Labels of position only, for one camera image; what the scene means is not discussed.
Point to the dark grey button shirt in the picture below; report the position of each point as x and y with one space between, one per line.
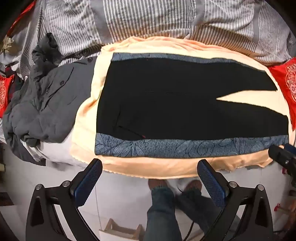
46 102

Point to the black pants with blue-grey trim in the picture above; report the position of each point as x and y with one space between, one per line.
173 104

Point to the red embroidered pillow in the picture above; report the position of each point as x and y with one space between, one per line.
286 76

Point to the grey white striped duvet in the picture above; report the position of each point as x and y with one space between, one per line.
143 20

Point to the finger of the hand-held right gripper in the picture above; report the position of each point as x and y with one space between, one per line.
289 148
277 155

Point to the red patterned cushion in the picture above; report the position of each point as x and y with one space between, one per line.
4 95

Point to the person's left leg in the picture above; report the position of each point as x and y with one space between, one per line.
159 213

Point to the red cloth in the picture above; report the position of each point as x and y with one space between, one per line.
22 16

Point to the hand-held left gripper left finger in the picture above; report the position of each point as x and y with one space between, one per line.
89 183

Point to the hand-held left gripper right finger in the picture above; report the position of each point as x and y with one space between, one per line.
211 183

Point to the peach blanket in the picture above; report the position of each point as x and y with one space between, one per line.
150 165

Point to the wooden stool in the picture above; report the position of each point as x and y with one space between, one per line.
122 230

